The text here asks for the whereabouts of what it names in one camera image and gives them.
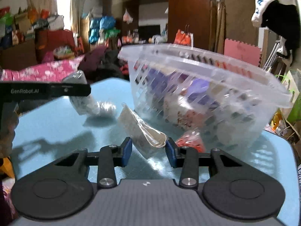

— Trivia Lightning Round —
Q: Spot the red item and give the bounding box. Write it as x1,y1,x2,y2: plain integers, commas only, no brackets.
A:
176,130,206,153

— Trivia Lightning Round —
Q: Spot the beige pouch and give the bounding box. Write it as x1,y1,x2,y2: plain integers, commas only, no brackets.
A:
118,104,168,159

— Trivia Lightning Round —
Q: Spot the blue patterned plastic bag bundle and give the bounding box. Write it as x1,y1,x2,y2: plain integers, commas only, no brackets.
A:
62,70,116,118

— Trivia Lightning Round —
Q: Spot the clear plastic basket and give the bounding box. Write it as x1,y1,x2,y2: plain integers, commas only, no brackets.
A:
118,44,291,147

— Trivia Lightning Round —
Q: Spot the pink floral blanket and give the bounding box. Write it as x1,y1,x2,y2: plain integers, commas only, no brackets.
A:
1,55,84,82

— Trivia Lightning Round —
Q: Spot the green white shopping bag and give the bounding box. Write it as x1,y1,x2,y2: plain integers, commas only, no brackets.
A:
276,69,301,125

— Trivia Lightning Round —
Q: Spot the orange white shopping bag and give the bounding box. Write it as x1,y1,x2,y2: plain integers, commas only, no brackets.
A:
173,30,194,47

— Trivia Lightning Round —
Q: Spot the pink foam mat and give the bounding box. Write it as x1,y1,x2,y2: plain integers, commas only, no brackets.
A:
224,38,261,66

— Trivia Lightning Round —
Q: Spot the dark red wooden wardrobe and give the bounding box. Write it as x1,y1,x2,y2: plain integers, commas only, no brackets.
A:
103,0,211,50

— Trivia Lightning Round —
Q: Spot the brown wooden door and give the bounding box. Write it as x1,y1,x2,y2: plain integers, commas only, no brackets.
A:
221,0,259,46

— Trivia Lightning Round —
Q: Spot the white hooded garment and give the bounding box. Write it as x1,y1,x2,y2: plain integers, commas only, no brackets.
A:
252,0,300,59

